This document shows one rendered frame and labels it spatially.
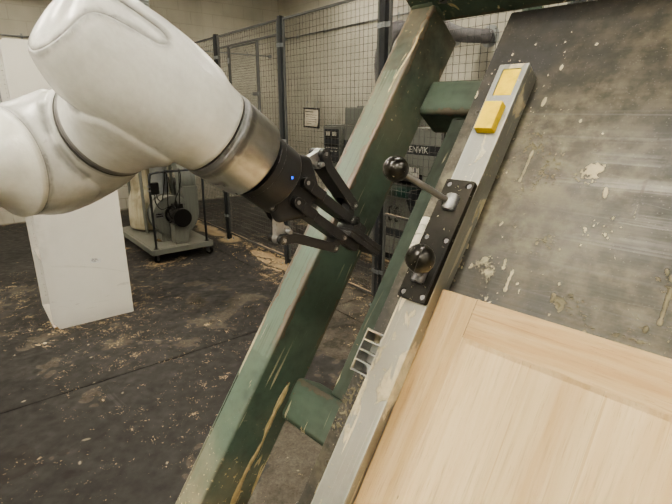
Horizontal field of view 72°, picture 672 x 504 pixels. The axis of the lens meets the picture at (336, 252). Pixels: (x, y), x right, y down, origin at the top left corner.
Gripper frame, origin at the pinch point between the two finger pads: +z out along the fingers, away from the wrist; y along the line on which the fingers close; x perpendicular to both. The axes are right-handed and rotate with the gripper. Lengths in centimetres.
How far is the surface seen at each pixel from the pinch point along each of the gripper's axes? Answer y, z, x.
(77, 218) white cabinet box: 18, 78, -335
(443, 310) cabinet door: 3.4, 13.7, 8.5
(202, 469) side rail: 43.1, 10.7, -20.2
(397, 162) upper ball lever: -12.2, -0.1, 0.7
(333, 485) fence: 31.9, 11.6, 4.3
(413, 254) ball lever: 0.2, -0.4, 9.6
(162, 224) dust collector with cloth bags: -13, 203, -463
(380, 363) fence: 14.1, 11.6, 3.6
